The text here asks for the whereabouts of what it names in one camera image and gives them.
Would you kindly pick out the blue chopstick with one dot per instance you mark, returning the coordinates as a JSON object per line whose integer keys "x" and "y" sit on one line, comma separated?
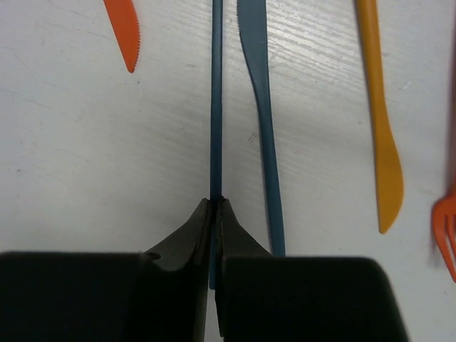
{"x": 216, "y": 106}

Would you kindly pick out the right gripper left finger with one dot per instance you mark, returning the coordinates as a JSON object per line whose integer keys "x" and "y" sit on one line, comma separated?
{"x": 157, "y": 295}

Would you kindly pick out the yellow knife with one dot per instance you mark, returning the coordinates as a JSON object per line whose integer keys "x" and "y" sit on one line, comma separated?
{"x": 389, "y": 181}

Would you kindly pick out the orange fork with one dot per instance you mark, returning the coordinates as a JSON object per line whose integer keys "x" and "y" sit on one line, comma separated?
{"x": 443, "y": 228}

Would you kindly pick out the blue knife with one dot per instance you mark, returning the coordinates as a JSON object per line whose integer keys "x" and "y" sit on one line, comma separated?
{"x": 252, "y": 23}

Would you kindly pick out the orange knife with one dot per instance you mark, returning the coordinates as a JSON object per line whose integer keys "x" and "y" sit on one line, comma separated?
{"x": 124, "y": 21}

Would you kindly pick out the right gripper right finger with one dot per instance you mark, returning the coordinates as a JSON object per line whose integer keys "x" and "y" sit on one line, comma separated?
{"x": 261, "y": 297}

